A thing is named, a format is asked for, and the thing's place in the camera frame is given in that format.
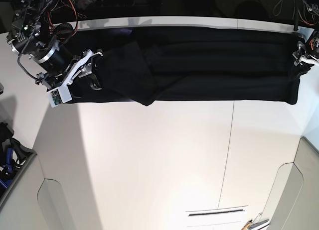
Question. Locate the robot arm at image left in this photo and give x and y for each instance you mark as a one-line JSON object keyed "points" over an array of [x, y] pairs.
{"points": [[32, 28]]}

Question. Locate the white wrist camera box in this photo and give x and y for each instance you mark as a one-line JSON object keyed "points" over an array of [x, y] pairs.
{"points": [[59, 95]]}

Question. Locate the grey partition panel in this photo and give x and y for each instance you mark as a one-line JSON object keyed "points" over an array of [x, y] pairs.
{"points": [[50, 196], [298, 207]]}

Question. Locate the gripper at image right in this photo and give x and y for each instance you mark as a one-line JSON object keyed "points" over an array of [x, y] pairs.
{"points": [[306, 55]]}

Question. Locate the grey partition panel right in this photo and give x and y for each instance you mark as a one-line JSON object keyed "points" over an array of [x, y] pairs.
{"points": [[298, 207]]}

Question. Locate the yellow and grey pens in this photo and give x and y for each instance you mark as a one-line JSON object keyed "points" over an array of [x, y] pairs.
{"points": [[257, 223]]}

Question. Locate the black T-shirt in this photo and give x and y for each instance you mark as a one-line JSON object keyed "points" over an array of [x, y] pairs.
{"points": [[179, 63]]}

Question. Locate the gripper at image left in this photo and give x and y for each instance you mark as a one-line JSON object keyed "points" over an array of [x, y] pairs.
{"points": [[57, 62]]}

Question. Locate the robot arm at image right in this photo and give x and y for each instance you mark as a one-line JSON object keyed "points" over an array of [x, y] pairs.
{"points": [[307, 12]]}

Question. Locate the grey partition panel left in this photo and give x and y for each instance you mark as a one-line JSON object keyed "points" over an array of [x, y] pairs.
{"points": [[50, 196]]}

